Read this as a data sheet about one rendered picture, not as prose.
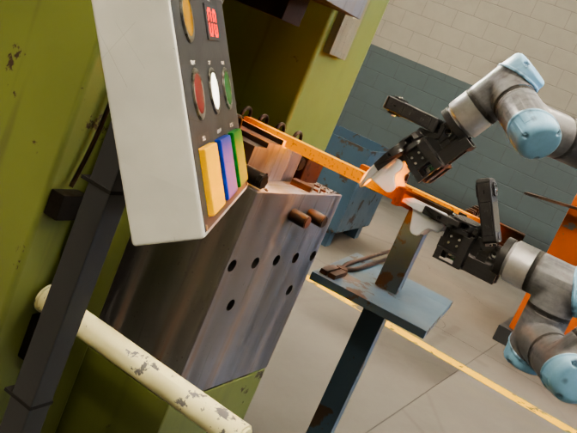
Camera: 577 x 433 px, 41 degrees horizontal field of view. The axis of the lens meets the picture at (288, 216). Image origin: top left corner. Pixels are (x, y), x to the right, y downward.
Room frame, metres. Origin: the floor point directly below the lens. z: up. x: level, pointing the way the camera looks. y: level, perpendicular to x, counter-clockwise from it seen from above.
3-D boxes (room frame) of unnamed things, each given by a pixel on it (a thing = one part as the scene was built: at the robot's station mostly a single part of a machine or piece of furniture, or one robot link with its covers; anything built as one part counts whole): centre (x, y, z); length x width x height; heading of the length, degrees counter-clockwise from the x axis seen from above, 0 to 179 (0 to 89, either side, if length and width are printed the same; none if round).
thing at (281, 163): (1.59, 0.26, 0.96); 0.42 x 0.20 x 0.09; 65
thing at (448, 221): (1.35, -0.26, 1.00); 0.09 x 0.05 x 0.02; 68
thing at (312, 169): (1.69, 0.04, 0.95); 0.12 x 0.09 x 0.07; 65
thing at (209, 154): (0.86, 0.10, 1.01); 0.07 x 0.05 x 0.07; 0
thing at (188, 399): (1.15, 0.13, 0.62); 0.44 x 0.05 x 0.05; 65
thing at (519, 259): (1.31, -0.40, 0.99); 0.08 x 0.05 x 0.08; 155
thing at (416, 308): (1.92, -0.30, 0.70); 0.40 x 0.30 x 0.02; 163
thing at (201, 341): (1.64, 0.24, 0.69); 0.56 x 0.38 x 0.45; 65
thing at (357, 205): (5.65, 0.11, 0.36); 1.21 x 0.81 x 0.72; 71
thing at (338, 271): (2.06, -0.24, 0.71); 0.60 x 0.04 x 0.01; 160
